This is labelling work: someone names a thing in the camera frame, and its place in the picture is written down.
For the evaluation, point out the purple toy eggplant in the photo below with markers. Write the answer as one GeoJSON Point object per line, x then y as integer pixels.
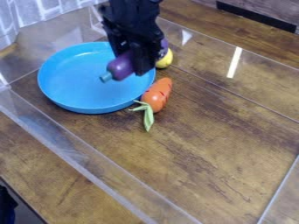
{"type": "Point", "coordinates": [120, 67]}

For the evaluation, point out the yellow toy lemon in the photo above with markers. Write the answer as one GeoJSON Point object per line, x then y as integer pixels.
{"type": "Point", "coordinates": [166, 60]}

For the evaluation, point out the clear acrylic enclosure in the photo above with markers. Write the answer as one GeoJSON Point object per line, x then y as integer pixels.
{"type": "Point", "coordinates": [216, 163]}

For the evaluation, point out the orange toy carrot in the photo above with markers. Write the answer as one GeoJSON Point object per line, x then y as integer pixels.
{"type": "Point", "coordinates": [154, 100]}

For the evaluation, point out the blue round tray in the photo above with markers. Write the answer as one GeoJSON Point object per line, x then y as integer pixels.
{"type": "Point", "coordinates": [68, 80]}

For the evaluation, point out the dark baseboard strip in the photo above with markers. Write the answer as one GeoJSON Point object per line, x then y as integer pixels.
{"type": "Point", "coordinates": [282, 25]}

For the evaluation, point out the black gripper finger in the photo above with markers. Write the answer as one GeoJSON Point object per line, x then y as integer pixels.
{"type": "Point", "coordinates": [119, 43]}
{"type": "Point", "coordinates": [147, 52]}

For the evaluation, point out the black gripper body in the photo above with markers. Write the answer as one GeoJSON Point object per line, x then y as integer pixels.
{"type": "Point", "coordinates": [132, 18]}

